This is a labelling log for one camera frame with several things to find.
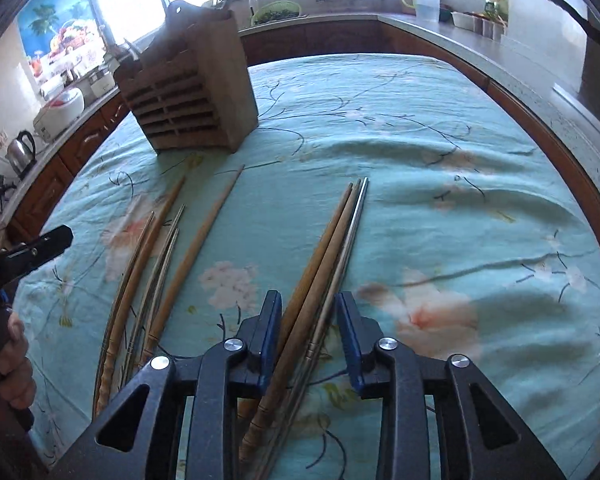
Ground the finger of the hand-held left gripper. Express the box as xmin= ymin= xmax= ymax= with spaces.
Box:
xmin=0 ymin=226 xmax=75 ymax=281

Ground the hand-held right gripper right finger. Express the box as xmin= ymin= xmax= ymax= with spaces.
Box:
xmin=334 ymin=291 xmax=568 ymax=480

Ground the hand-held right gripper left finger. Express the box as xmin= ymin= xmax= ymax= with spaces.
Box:
xmin=67 ymin=290 xmax=286 ymax=480

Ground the metal chopstick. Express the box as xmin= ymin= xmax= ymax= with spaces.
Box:
xmin=129 ymin=229 xmax=180 ymax=373
xmin=122 ymin=205 xmax=186 ymax=378
xmin=260 ymin=177 xmax=367 ymax=478
xmin=280 ymin=177 xmax=370 ymax=478

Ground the wooden slatted chopstick holder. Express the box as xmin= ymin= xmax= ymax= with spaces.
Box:
xmin=112 ymin=0 xmax=260 ymax=155

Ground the person's left hand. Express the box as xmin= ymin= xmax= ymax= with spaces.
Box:
xmin=0 ymin=312 xmax=38 ymax=411

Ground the steel electric kettle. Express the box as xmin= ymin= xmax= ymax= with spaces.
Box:
xmin=6 ymin=130 xmax=37 ymax=178

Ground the white pink rice cooker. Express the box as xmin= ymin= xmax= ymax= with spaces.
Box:
xmin=32 ymin=86 xmax=86 ymax=141

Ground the teal floral tablecloth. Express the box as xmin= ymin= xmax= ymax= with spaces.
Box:
xmin=12 ymin=52 xmax=600 ymax=480

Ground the green colander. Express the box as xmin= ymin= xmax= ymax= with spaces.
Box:
xmin=251 ymin=1 xmax=302 ymax=25

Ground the row of spice jars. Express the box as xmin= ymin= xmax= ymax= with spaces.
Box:
xmin=472 ymin=14 xmax=507 ymax=43

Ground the tropical fruit wall poster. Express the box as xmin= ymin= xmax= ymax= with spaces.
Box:
xmin=17 ymin=0 xmax=106 ymax=78

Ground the pitcher with green handle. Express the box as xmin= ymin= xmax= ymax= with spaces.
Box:
xmin=401 ymin=0 xmax=442 ymax=23

